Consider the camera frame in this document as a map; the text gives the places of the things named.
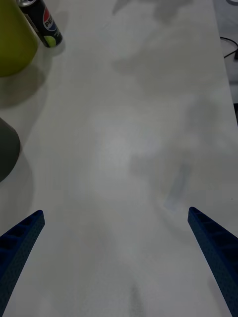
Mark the grey plastic waste bin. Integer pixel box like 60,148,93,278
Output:
0,117,21,184

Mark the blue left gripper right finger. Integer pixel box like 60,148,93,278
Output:
187,206,238,317

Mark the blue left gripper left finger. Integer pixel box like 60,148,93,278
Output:
0,210,46,317

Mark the yellow-green plastic waste bin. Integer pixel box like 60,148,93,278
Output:
0,0,39,77

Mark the black drink can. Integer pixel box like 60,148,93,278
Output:
18,0,64,49

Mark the thin black cable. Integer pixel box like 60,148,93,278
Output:
220,36,238,60

